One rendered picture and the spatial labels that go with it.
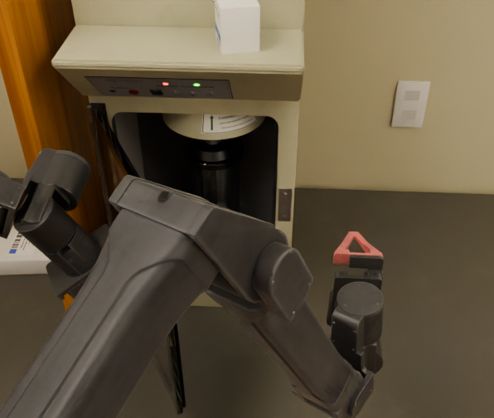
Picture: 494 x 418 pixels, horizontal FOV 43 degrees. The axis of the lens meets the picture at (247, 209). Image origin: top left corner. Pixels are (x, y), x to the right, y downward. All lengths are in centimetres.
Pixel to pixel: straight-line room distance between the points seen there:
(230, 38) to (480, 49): 74
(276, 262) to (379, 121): 107
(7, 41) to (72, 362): 58
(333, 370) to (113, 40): 51
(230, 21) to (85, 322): 51
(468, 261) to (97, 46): 89
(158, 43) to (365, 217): 76
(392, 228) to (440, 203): 16
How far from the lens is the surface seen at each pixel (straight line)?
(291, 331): 58
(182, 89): 89
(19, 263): 137
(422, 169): 158
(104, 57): 84
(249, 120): 103
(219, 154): 110
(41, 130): 96
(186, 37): 88
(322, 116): 147
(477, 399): 118
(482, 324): 130
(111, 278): 40
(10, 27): 88
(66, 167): 84
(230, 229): 41
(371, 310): 78
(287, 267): 46
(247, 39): 83
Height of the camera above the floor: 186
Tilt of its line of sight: 39 degrees down
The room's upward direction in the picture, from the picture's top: straight up
